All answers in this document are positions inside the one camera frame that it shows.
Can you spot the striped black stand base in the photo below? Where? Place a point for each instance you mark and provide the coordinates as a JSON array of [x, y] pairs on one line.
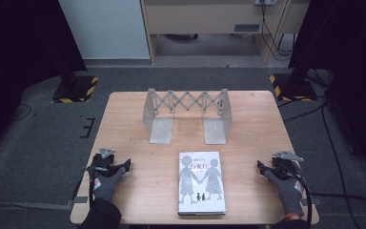
[[294, 88], [75, 89]]

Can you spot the white grey book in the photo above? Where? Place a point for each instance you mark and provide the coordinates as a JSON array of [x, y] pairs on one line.
[[201, 183]]

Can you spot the person's left hand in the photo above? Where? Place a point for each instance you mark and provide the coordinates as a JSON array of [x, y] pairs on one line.
[[104, 187]]

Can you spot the grey tape piece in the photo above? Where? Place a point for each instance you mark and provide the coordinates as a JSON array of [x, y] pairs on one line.
[[313, 201], [80, 200]]

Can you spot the white panel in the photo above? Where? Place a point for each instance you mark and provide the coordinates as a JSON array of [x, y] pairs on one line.
[[105, 28]]

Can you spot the white power strip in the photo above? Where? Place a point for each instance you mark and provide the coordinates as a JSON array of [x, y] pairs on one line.
[[265, 2]]

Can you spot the black tape floor mark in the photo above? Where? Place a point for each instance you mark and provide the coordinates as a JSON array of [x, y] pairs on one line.
[[88, 128]]

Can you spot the expandable metal bookend rack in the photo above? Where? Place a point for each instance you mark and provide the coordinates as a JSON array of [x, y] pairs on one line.
[[187, 117]]

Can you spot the person's right hand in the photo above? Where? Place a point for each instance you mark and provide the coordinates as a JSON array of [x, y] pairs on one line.
[[287, 192]]

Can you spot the beige wooden desk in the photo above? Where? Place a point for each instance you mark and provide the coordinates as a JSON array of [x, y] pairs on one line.
[[216, 20]]

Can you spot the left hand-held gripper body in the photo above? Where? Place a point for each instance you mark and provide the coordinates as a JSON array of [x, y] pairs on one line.
[[104, 160]]

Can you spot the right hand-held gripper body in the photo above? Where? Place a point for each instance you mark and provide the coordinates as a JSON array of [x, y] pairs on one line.
[[286, 162]]

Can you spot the black curtain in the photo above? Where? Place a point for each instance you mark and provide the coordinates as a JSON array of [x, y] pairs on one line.
[[19, 57], [352, 63]]

